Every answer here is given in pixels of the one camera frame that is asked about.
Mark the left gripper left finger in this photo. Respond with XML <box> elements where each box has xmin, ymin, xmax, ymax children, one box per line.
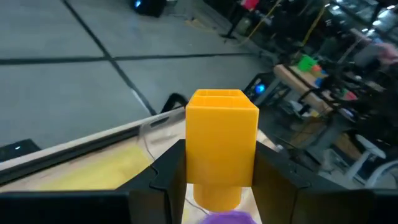
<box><xmin>116</xmin><ymin>139</ymin><xmax>187</xmax><ymax>224</ymax></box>

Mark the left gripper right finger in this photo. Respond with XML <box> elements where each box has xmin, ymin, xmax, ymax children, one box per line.
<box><xmin>252</xmin><ymin>141</ymin><xmax>345</xmax><ymax>224</ymax></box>

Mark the tall yellow toy block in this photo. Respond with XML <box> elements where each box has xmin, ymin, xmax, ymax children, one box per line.
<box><xmin>185</xmin><ymin>88</ymin><xmax>260</xmax><ymax>213</ymax></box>

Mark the purple plastic bucket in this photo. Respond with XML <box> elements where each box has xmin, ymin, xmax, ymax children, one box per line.
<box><xmin>198</xmin><ymin>210</ymin><xmax>257</xmax><ymax>224</ymax></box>

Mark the clear shallow plastic tray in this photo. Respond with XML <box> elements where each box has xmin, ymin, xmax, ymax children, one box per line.
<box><xmin>138</xmin><ymin>107</ymin><xmax>187</xmax><ymax>161</ymax></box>

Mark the white stool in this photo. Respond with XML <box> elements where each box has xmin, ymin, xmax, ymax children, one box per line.
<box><xmin>345</xmin><ymin>133</ymin><xmax>387</xmax><ymax>182</ymax></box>

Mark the black computer with blue light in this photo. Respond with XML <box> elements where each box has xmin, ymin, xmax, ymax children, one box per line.
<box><xmin>243</xmin><ymin>72</ymin><xmax>279</xmax><ymax>106</ymax></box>
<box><xmin>129</xmin><ymin>0</ymin><xmax>168</xmax><ymax>18</ymax></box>

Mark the wooden work table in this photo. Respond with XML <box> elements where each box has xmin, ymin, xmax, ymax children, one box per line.
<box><xmin>272</xmin><ymin>63</ymin><xmax>358</xmax><ymax>116</ymax></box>

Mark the green toy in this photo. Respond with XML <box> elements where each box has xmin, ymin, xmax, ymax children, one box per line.
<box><xmin>297</xmin><ymin>54</ymin><xmax>317</xmax><ymax>73</ymax></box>

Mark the black box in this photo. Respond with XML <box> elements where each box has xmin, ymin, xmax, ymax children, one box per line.
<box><xmin>0</xmin><ymin>138</ymin><xmax>42</xmax><ymax>163</ymax></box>

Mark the black bracket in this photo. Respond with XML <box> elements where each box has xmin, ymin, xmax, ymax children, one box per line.
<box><xmin>160</xmin><ymin>92</ymin><xmax>189</xmax><ymax>114</ymax></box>

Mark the black metal table frame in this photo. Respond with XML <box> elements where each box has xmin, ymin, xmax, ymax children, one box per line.
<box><xmin>0</xmin><ymin>126</ymin><xmax>141</xmax><ymax>186</ymax></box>

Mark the yellow cable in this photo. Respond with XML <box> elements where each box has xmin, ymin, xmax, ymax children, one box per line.
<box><xmin>302</xmin><ymin>3</ymin><xmax>326</xmax><ymax>47</ymax></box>

